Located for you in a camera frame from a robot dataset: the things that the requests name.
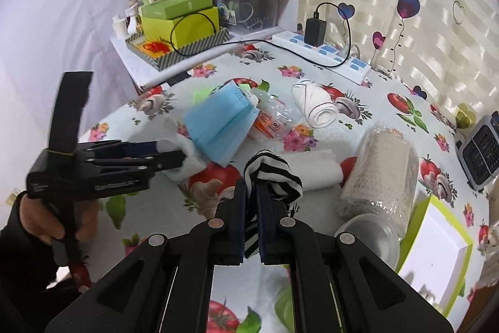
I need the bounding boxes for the black white striped sock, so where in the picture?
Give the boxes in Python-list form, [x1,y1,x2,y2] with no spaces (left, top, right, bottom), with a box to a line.
[242,149,304,259]

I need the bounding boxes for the black charger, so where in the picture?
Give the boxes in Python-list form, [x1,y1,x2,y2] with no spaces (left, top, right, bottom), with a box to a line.
[304,17,327,46]

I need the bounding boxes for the striped tray box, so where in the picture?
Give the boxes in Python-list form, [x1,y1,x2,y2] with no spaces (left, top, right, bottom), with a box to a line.
[125,27,230,70]

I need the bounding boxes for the person's left forearm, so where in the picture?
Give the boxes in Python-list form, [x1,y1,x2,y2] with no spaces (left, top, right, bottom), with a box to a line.
[0,196,84,333]

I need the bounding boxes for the white cloth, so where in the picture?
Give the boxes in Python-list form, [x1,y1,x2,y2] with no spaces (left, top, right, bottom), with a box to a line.
[158,116,208,183]

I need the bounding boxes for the small white bottle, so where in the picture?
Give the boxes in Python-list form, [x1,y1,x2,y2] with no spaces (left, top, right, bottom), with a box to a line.
[126,0,140,34]
[112,15,128,38]

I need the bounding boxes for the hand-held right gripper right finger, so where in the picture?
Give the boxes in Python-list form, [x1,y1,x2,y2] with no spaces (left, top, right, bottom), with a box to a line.
[256,183,455,333]

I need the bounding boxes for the floral printed tablecloth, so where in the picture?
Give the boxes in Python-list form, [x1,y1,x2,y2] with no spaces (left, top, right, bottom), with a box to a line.
[80,40,499,333]

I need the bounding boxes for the blue face mask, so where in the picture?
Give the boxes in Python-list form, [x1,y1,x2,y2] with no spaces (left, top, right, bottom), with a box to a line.
[183,80,260,168]

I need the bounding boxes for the clear plastic bag orange print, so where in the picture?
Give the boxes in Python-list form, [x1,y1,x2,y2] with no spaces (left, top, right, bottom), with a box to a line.
[245,91,305,140]

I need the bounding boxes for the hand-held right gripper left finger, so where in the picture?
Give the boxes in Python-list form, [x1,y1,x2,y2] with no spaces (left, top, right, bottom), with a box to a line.
[45,179,247,333]

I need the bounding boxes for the lime green box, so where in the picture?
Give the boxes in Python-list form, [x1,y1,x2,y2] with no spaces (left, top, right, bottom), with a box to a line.
[140,5,221,50]

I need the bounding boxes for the black cable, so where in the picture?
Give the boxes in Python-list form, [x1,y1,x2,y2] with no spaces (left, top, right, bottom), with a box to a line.
[170,1,356,67]

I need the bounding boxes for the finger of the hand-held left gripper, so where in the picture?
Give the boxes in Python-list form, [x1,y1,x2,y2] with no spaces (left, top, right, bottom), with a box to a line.
[90,149,187,180]
[79,140,161,162]

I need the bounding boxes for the beige roll in plastic wrap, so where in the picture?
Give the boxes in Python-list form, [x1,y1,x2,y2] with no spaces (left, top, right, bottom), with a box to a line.
[336,122,419,240]

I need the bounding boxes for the green paper note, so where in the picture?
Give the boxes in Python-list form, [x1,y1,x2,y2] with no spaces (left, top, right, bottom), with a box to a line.
[194,82,252,104]

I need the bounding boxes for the white sock with red stitching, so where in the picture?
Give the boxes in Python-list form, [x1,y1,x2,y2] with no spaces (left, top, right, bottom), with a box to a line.
[292,80,339,129]

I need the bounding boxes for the white blue power strip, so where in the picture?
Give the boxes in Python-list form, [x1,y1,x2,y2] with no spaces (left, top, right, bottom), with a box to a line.
[271,31,371,86]

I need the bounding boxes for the green and white box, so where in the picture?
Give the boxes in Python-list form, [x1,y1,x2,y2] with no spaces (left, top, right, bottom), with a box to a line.
[395,194,474,318]

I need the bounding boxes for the person's left hand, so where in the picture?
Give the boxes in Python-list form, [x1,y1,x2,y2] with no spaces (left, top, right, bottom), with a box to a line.
[19,196,99,244]

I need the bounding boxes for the dark green box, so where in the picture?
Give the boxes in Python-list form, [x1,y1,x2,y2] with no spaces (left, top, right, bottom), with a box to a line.
[138,0,213,20]

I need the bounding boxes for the white folded tissue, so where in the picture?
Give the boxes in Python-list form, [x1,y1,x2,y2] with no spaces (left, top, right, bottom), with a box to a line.
[290,149,344,193]

